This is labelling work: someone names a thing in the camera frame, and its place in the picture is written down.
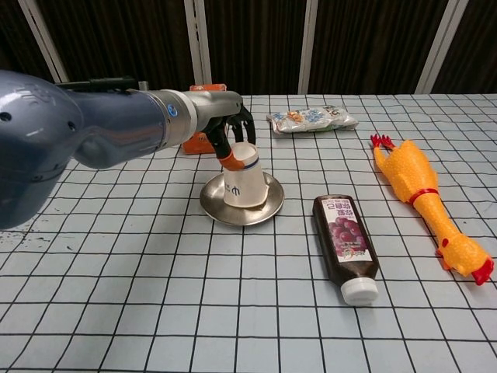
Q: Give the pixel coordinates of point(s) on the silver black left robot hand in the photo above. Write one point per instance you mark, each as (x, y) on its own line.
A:
(217, 105)

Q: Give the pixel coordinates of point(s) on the white paper cup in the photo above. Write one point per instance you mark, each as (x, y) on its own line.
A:
(244, 182)

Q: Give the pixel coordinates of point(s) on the round steel plate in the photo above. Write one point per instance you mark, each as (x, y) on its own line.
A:
(213, 202)

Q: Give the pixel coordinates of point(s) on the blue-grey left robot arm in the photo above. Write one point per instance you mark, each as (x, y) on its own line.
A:
(97, 124)

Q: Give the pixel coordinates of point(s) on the orange biscuit roll box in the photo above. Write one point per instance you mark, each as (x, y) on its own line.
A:
(194, 145)

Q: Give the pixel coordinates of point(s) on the silver snack bag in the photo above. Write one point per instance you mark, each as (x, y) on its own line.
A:
(310, 120)

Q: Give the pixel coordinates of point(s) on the black pleated curtain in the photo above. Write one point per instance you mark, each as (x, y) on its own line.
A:
(116, 39)

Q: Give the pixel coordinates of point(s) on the dark grape sauce bottle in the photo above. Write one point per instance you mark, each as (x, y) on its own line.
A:
(345, 241)

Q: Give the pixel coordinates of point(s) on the yellow rubber chicken toy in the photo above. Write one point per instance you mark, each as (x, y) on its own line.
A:
(419, 186)

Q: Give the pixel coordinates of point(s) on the white aluminium frame post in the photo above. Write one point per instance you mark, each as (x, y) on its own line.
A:
(442, 46)
(309, 46)
(198, 39)
(42, 39)

